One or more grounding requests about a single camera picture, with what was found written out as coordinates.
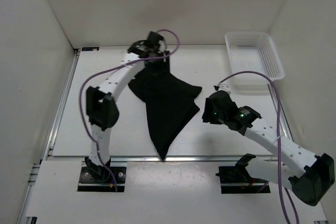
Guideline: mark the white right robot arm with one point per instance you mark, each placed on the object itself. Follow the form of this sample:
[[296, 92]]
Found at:
[[308, 175]]

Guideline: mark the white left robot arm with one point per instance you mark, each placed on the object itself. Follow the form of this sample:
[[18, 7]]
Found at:
[[101, 104]]

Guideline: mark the aluminium table edge rail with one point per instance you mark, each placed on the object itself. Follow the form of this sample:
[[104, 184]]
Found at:
[[50, 141]]

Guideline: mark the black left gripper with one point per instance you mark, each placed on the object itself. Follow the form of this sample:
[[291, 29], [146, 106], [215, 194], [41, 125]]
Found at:
[[159, 53]]

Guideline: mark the small black corner label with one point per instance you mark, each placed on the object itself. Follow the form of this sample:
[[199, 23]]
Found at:
[[90, 48]]

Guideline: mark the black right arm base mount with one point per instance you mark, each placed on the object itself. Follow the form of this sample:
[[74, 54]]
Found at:
[[232, 181]]

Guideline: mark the white plastic mesh basket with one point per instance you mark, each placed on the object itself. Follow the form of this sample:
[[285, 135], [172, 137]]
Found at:
[[253, 51]]

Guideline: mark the black shorts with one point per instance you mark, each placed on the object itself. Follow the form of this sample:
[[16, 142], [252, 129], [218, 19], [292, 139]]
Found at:
[[170, 102]]

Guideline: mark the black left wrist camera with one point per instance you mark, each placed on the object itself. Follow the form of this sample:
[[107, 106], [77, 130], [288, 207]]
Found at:
[[155, 37]]

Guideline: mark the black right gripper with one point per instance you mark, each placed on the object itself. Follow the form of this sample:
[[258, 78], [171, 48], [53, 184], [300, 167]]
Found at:
[[207, 116]]

